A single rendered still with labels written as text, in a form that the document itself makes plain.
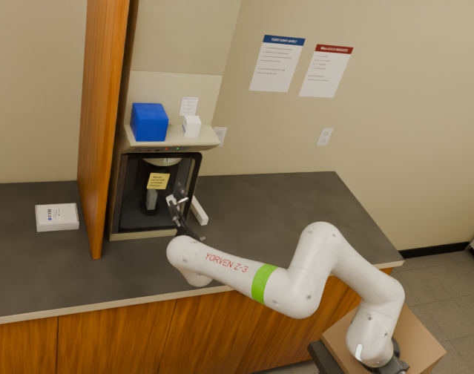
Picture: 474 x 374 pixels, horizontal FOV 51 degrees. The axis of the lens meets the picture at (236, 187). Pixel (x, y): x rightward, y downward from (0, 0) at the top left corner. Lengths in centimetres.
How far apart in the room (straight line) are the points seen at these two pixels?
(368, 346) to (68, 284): 107
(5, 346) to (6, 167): 76
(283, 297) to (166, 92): 79
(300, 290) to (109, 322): 93
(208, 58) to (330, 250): 75
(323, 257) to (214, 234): 91
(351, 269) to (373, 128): 152
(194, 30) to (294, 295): 86
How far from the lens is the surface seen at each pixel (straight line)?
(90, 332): 208
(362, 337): 169
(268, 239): 228
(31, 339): 205
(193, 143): 170
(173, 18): 159
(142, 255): 205
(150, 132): 164
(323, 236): 139
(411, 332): 192
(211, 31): 165
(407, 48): 273
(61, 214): 214
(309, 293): 136
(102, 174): 173
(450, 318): 393
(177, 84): 170
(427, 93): 300
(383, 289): 166
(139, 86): 167
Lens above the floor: 244
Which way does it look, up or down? 37 degrees down
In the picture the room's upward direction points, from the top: 17 degrees clockwise
